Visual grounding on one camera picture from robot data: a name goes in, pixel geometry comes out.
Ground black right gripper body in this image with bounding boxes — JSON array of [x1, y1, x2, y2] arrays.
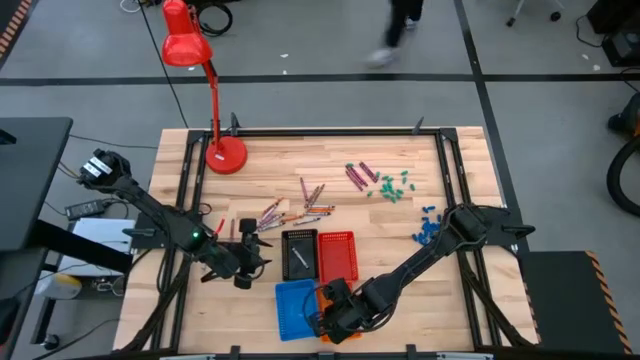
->
[[319, 292, 374, 334]]

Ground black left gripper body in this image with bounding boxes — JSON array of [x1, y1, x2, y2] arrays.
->
[[219, 240, 265, 279]]

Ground orange slotted plastic basket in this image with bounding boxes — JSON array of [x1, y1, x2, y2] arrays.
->
[[314, 282, 364, 345]]

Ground red slotted plastic basket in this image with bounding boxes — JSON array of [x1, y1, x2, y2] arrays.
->
[[317, 230, 360, 285]]

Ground black slotted plastic basket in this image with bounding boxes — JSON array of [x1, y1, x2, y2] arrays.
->
[[280, 228, 320, 282]]

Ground blue slotted plastic basket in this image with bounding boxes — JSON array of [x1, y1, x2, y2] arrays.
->
[[274, 278, 322, 343]]

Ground red desk lamp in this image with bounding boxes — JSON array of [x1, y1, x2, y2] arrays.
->
[[160, 0, 249, 176]]

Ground white box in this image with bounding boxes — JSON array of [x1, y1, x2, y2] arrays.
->
[[58, 217, 136, 277]]

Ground black power adapter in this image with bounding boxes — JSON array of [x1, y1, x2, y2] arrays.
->
[[64, 198, 112, 221]]

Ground pale rounded container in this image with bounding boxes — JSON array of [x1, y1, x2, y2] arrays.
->
[[34, 273, 83, 300]]

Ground black hazard-striped platform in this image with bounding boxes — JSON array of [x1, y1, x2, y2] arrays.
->
[[517, 249, 634, 356], [0, 0, 34, 61]]

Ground black desk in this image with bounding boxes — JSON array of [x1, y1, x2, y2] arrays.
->
[[0, 117, 75, 251]]

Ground person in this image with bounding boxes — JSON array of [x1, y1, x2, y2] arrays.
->
[[364, 0, 426, 69]]

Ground orange black vacuum cleaner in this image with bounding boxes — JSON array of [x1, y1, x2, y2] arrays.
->
[[607, 92, 640, 139]]

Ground chair base with castors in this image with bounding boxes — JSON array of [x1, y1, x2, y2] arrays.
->
[[505, 0, 562, 28]]

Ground black equipment box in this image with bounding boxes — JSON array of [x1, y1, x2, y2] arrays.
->
[[584, 0, 640, 69]]

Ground black aluminium rig frame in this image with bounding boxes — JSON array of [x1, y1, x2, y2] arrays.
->
[[112, 112, 539, 360]]

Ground black lamp cable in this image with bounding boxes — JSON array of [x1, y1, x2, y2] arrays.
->
[[137, 0, 190, 129]]

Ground black cable coil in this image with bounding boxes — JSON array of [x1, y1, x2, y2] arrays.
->
[[195, 0, 235, 38]]

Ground black vacuum hose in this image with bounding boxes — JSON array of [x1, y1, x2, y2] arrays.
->
[[605, 134, 640, 219]]

